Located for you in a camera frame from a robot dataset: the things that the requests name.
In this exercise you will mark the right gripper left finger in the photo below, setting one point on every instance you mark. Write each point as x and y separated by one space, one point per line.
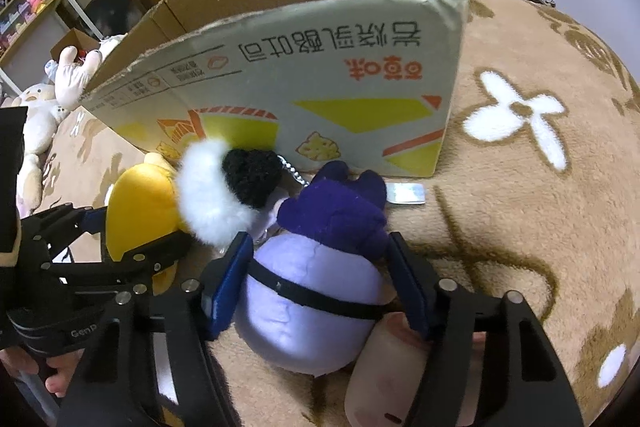
194 315

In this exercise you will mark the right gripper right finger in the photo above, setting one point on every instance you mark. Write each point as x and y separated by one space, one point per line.
443 314

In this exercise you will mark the pink swirl plush cushion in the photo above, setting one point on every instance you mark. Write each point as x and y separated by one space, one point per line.
387 374

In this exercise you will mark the yellow plush toy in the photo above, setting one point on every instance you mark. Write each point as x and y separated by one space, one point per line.
142 206

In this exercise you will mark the lavender purple plush doll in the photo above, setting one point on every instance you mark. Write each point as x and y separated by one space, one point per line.
313 293

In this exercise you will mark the white fluffy pompom plush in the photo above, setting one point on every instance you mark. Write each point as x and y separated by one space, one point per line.
222 191

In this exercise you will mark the small white packet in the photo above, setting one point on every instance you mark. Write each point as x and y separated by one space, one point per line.
405 193

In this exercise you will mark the beige floral blanket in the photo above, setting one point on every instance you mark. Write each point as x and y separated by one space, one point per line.
537 187

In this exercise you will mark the cream bear plush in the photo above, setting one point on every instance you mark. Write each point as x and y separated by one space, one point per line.
44 114

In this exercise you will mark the white pink paw plush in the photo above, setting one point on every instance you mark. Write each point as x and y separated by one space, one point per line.
72 78

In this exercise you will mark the brown cardboard box on floor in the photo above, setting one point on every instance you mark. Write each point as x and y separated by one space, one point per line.
77 38

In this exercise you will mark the white yellow toy shelf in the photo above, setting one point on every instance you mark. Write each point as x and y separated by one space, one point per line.
29 29

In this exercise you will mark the open cardboard box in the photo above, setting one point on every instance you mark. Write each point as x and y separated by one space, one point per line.
368 82

